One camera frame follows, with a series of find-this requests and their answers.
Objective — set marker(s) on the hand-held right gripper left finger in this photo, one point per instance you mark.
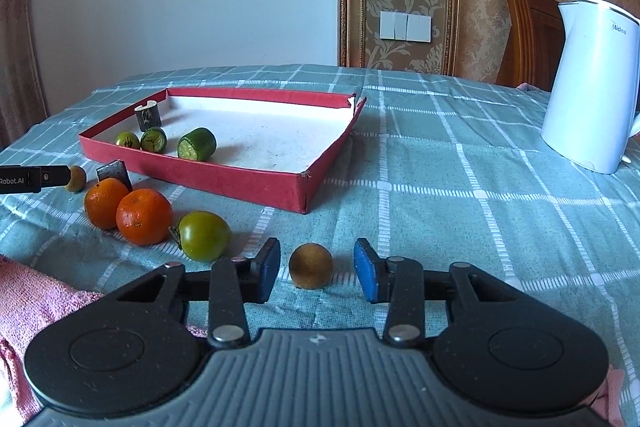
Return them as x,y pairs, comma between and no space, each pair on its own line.
267,269

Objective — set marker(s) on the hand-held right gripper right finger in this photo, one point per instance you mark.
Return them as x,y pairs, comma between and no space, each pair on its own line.
367,269

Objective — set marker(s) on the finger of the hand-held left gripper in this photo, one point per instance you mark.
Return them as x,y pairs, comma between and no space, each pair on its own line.
116,173
30,179

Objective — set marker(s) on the small green tomato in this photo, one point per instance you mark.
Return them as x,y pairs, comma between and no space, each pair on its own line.
127,141

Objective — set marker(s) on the orange mandarin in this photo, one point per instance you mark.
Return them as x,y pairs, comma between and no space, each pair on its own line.
144,217
102,204

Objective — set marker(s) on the small brown round fruit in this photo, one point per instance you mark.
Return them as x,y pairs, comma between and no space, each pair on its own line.
77,179

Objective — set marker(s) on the large brown round fruit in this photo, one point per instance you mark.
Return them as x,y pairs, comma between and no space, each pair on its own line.
311,267

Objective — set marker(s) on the small dark cup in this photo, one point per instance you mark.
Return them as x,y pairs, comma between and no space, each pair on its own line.
147,117

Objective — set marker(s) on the large green tomato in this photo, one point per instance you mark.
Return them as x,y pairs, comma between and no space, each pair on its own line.
205,237

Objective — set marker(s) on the red cardboard box tray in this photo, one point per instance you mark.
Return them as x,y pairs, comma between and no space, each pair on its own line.
260,142

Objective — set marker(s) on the patterned curtain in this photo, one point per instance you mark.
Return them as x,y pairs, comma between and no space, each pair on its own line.
15,32

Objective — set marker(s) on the pink fabric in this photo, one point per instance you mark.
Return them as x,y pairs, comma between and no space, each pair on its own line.
525,86

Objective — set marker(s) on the wooden chair back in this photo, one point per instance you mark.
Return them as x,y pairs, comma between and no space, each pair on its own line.
530,37

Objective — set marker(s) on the white electric kettle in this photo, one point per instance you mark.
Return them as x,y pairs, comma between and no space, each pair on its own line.
590,92

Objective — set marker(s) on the white wall light switch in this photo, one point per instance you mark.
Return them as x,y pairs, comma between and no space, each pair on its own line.
405,27

